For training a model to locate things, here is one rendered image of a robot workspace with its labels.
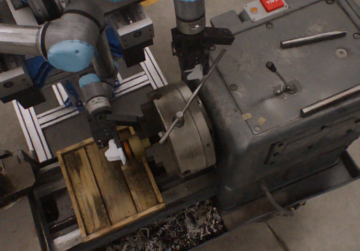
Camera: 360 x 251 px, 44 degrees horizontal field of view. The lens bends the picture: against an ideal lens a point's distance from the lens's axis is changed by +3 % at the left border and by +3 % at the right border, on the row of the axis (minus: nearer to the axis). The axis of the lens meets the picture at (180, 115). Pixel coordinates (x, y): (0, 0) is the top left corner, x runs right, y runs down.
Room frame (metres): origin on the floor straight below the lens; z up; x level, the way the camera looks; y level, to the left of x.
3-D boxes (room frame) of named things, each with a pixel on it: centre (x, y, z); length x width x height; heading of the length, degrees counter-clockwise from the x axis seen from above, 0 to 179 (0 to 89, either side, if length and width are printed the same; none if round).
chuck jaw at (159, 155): (0.49, 0.06, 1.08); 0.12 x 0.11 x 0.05; 19
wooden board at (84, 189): (0.51, 0.28, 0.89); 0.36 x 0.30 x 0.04; 19
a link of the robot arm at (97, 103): (0.71, 0.28, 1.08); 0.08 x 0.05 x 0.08; 108
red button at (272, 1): (0.96, -0.34, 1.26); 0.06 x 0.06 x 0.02; 19
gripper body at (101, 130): (0.63, 0.26, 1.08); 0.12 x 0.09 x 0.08; 18
